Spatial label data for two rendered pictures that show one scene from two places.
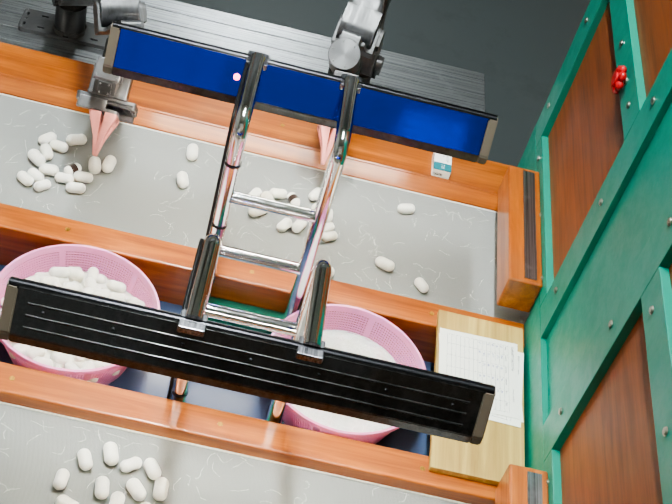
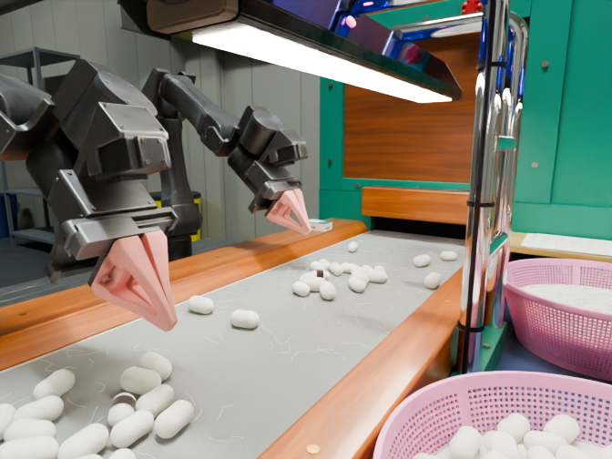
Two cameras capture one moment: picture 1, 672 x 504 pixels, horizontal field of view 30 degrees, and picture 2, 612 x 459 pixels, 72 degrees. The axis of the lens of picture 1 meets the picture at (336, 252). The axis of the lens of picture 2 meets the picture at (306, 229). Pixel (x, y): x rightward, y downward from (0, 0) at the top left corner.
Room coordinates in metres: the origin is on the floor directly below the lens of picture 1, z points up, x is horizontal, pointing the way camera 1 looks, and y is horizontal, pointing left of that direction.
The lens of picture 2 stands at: (1.29, 0.62, 0.95)
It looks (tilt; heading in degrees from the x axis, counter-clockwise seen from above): 11 degrees down; 310
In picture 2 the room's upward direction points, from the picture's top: straight up
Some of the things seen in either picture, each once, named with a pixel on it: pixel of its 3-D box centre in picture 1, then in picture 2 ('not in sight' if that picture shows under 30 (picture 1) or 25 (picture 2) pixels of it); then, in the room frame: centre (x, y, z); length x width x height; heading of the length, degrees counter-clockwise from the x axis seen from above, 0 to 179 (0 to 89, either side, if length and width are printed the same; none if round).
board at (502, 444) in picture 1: (478, 395); (598, 250); (1.36, -0.29, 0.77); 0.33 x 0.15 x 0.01; 7
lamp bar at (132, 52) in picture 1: (303, 87); (372, 51); (1.59, 0.13, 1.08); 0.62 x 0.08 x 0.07; 97
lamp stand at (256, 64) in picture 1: (272, 201); (425, 193); (1.51, 0.12, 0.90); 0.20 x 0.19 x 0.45; 97
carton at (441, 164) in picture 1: (441, 163); (317, 225); (1.89, -0.14, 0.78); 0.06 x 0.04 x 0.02; 7
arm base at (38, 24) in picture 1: (70, 16); not in sight; (2.07, 0.67, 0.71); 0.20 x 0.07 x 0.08; 98
